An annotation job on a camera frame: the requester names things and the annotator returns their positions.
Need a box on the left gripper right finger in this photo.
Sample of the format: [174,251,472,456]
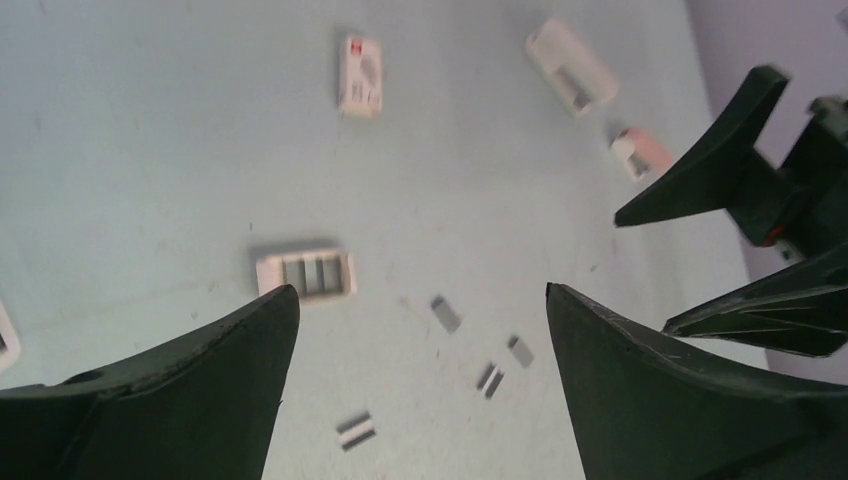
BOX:
[546,283,847,479]

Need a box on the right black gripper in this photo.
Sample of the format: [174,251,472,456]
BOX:
[614,64,847,358]

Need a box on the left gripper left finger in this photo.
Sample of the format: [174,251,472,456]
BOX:
[1,285,300,479]

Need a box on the small pink stapler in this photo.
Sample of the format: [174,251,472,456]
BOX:
[610,127,675,181]

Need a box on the staple strip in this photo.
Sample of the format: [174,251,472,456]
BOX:
[336,411,377,452]
[508,335,535,369]
[430,295,462,334]
[476,363,505,400]

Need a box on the white staple box barcode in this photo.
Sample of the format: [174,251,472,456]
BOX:
[255,248,357,305]

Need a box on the white stapler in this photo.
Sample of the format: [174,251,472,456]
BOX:
[524,18,619,118]

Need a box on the small white staple box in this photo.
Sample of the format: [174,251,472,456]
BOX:
[338,35,383,118]

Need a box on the beige stapler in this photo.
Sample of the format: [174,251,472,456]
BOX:
[0,303,21,372]

